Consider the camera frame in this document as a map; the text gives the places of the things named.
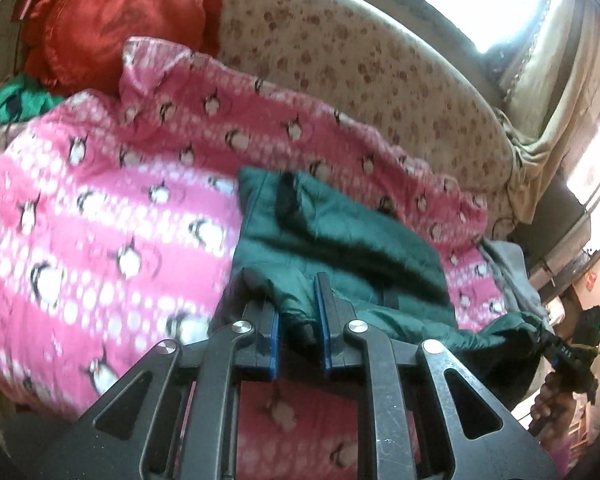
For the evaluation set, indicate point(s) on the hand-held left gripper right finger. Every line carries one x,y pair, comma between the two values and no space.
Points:
325,345

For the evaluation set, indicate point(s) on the beige floral padded headboard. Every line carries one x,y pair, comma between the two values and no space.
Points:
360,50

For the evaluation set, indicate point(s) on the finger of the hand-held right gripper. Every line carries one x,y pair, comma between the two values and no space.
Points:
562,350

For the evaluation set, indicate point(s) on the bright green cloth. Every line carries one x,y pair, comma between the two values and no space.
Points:
15,105

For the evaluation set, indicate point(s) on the dark green quilted jacket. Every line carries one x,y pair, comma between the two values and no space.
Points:
340,240

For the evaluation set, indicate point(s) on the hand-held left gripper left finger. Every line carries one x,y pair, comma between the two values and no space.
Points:
273,347

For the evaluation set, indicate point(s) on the pink penguin print blanket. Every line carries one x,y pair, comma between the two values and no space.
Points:
105,200

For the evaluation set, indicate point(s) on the grey cloth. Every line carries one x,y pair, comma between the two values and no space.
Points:
515,275

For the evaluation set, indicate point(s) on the beige curtain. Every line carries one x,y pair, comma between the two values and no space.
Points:
555,110

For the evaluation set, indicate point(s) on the bright window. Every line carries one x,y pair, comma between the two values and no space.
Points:
485,0

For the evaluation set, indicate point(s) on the person's right hand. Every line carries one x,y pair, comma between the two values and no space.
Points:
550,405

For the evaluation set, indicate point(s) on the red ruffled pillow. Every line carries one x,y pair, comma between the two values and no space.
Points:
110,25

